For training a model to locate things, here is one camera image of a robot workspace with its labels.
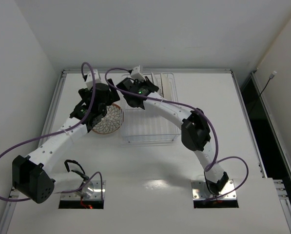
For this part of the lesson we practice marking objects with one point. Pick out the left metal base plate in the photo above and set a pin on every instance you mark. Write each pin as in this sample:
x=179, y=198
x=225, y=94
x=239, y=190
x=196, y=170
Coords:
x=94, y=191

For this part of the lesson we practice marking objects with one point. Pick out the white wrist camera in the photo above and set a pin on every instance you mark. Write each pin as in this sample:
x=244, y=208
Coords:
x=89, y=76
x=136, y=73

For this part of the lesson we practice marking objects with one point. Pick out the sunburst pattern plate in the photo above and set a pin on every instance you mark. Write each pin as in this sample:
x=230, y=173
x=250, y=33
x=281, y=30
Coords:
x=157, y=83

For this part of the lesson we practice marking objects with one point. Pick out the floral orange-rim plate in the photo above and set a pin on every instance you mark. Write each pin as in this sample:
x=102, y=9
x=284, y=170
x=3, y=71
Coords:
x=166, y=88
x=111, y=122

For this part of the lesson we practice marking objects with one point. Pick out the white wire dish rack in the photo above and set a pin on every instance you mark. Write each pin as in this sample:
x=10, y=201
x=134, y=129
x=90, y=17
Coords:
x=146, y=127

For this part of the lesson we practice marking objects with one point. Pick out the black cable white plug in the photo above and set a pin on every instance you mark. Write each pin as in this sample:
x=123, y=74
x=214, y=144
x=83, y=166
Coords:
x=271, y=76

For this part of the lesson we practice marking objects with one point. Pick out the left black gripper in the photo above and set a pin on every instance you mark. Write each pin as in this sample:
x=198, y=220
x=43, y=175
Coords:
x=113, y=92

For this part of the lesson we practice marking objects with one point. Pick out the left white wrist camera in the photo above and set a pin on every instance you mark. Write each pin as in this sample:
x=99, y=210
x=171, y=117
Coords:
x=89, y=76

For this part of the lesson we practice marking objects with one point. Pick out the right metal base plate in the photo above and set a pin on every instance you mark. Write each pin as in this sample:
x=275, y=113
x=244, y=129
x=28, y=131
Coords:
x=200, y=191

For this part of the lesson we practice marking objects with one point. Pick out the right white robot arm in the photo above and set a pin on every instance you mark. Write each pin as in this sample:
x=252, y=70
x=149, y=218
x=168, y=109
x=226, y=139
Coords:
x=197, y=132

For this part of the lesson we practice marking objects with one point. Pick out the metal base plate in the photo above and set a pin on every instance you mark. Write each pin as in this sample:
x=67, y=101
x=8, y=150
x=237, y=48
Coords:
x=200, y=191
x=94, y=191

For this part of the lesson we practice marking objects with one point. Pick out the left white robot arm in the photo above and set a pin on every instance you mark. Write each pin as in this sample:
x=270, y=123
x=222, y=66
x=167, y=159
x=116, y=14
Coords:
x=32, y=175

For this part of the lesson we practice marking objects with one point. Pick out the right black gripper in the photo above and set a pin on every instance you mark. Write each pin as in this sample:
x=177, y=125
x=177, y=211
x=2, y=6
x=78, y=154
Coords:
x=125, y=87

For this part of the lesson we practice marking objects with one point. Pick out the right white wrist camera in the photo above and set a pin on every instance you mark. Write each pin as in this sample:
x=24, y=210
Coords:
x=136, y=73

